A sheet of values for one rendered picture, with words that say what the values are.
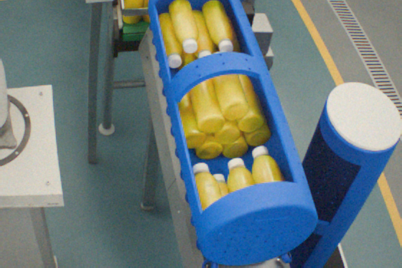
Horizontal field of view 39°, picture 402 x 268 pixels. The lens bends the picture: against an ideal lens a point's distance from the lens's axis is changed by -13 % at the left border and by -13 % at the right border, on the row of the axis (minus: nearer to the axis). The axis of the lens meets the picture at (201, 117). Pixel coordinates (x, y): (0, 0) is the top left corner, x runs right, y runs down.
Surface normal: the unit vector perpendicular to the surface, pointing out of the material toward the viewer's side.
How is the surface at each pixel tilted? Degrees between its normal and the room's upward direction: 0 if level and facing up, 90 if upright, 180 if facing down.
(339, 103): 0
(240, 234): 90
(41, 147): 2
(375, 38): 0
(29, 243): 90
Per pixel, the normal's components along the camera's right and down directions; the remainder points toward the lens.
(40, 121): 0.15, -0.69
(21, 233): 0.22, 0.74
